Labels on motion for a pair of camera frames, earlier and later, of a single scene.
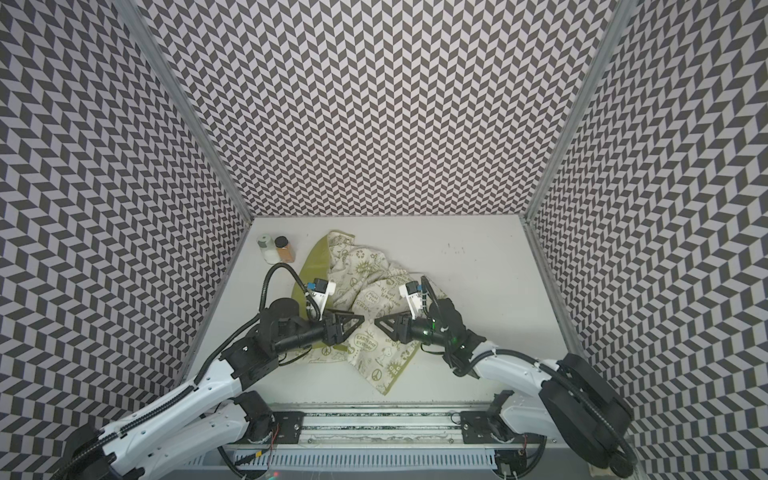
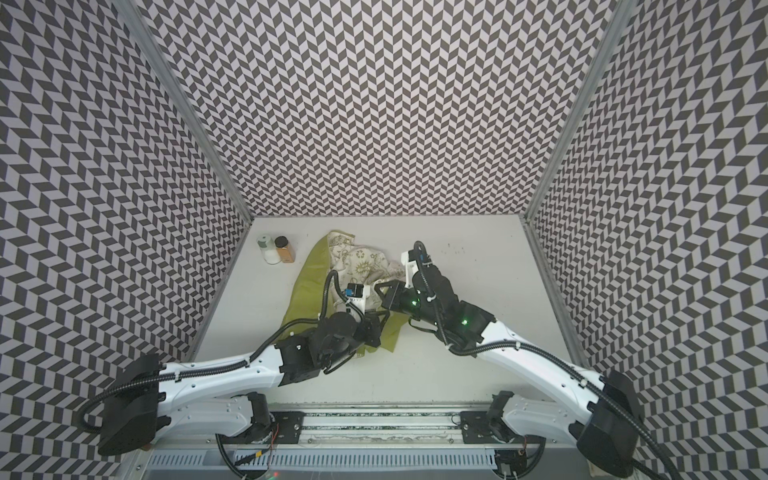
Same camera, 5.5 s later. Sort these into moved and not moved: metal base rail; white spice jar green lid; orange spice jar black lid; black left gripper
Moved: black left gripper
Not moved: white spice jar green lid; metal base rail; orange spice jar black lid
